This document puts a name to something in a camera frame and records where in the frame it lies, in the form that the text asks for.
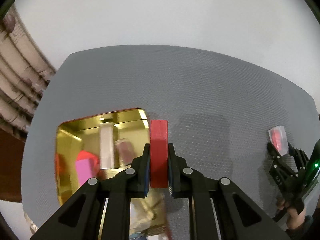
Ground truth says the clear case with red insert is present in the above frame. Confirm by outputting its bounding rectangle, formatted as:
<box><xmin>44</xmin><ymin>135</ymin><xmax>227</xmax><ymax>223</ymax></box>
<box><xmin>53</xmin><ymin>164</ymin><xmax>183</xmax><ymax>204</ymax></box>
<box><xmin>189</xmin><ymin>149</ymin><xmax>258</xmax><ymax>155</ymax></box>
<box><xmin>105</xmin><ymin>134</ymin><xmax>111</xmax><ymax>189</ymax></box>
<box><xmin>268</xmin><ymin>126</ymin><xmax>289</xmax><ymax>156</ymax></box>

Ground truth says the pink rectangular block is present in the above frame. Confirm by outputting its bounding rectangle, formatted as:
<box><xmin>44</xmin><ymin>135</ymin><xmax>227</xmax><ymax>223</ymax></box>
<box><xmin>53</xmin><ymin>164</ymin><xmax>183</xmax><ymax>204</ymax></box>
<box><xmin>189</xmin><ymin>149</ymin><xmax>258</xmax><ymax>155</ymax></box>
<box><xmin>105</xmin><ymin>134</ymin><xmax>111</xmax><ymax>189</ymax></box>
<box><xmin>75</xmin><ymin>158</ymin><xmax>99</xmax><ymax>186</ymax></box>

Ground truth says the gold metallic bar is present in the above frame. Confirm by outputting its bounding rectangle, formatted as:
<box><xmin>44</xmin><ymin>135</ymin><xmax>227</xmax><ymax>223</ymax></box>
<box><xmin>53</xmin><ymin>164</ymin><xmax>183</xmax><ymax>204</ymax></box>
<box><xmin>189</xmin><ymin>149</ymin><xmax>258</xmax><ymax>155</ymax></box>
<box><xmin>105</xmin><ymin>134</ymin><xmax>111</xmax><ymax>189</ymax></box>
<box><xmin>99</xmin><ymin>122</ymin><xmax>115</xmax><ymax>170</ymax></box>

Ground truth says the red rectangular block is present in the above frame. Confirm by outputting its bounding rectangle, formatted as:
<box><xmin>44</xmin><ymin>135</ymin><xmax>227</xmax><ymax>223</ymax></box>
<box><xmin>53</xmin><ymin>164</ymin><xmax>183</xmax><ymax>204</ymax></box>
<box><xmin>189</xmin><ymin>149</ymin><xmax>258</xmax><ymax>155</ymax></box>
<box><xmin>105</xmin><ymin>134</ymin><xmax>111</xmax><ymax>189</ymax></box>
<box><xmin>150</xmin><ymin>120</ymin><xmax>168</xmax><ymax>189</ymax></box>

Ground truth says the red gold lipstick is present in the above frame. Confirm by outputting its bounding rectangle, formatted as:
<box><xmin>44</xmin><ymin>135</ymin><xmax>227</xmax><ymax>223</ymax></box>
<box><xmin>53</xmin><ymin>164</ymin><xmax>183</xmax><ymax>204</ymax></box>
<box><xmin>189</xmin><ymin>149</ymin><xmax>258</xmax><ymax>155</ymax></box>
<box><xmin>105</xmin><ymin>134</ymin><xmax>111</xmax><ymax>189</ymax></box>
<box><xmin>115</xmin><ymin>139</ymin><xmax>135</xmax><ymax>167</ymax></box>

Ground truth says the right hand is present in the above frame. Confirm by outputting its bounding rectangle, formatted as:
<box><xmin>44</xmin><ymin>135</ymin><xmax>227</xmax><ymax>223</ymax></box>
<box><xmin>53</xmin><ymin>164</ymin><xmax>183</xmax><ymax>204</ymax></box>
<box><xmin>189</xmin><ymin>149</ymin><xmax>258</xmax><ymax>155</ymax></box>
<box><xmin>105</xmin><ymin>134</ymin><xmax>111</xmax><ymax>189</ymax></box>
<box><xmin>276</xmin><ymin>197</ymin><xmax>313</xmax><ymax>232</ymax></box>

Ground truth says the beige table cloth edge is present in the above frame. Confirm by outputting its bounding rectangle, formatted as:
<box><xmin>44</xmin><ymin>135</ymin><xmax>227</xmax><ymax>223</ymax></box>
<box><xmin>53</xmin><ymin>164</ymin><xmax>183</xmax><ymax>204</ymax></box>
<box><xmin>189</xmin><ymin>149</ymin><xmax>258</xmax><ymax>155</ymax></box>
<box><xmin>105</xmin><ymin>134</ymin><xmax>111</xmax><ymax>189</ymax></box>
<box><xmin>23</xmin><ymin>212</ymin><xmax>39</xmax><ymax>235</ymax></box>

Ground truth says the orange red block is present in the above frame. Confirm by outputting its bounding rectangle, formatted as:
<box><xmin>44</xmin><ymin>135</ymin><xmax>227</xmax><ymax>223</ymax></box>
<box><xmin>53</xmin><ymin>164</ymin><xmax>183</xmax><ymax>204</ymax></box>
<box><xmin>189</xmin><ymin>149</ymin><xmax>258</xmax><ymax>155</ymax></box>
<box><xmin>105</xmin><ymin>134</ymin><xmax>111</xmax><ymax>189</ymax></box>
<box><xmin>55</xmin><ymin>150</ymin><xmax>101</xmax><ymax>178</ymax></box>

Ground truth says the grey mesh mat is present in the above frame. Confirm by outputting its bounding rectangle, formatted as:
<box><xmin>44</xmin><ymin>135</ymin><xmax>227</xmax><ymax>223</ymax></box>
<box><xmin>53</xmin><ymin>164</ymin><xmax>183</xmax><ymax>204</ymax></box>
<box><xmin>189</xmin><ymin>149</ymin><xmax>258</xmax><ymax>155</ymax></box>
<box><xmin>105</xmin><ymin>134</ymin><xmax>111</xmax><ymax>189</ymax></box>
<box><xmin>21</xmin><ymin>45</ymin><xmax>319</xmax><ymax>239</ymax></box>

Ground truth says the brown wooden door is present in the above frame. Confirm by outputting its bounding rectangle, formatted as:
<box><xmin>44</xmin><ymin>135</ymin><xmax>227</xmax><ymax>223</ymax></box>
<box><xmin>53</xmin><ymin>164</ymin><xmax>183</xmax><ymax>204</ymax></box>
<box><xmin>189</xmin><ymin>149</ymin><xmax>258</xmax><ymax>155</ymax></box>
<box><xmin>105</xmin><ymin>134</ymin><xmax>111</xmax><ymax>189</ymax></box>
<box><xmin>0</xmin><ymin>129</ymin><xmax>24</xmax><ymax>203</ymax></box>

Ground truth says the beige patterned curtain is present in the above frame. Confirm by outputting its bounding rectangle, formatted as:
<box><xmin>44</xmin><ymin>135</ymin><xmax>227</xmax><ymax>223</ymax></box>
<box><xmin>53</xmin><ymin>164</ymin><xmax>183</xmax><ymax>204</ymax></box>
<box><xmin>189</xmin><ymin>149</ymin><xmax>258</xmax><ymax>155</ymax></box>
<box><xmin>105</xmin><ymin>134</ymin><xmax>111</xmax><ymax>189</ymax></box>
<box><xmin>1</xmin><ymin>5</ymin><xmax>56</xmax><ymax>141</ymax></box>

